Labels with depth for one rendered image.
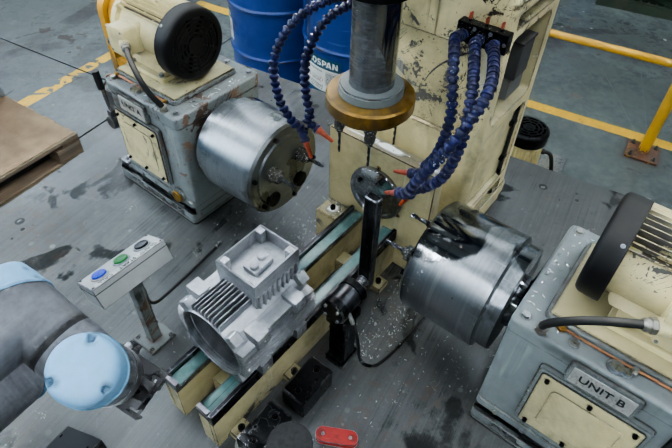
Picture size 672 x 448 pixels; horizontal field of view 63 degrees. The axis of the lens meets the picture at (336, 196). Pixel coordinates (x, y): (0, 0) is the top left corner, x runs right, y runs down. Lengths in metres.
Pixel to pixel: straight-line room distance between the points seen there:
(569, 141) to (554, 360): 2.54
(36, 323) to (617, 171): 3.05
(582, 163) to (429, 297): 2.33
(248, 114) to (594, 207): 1.06
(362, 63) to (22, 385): 0.81
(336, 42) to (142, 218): 1.45
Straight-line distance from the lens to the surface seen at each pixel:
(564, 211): 1.74
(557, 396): 1.06
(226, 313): 1.01
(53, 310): 0.67
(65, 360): 0.63
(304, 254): 1.33
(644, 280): 0.93
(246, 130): 1.30
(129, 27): 1.45
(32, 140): 3.25
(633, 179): 3.35
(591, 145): 3.48
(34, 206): 1.80
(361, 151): 1.29
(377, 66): 1.02
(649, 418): 1.03
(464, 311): 1.06
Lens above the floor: 1.93
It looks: 44 degrees down
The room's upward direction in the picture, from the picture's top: 2 degrees clockwise
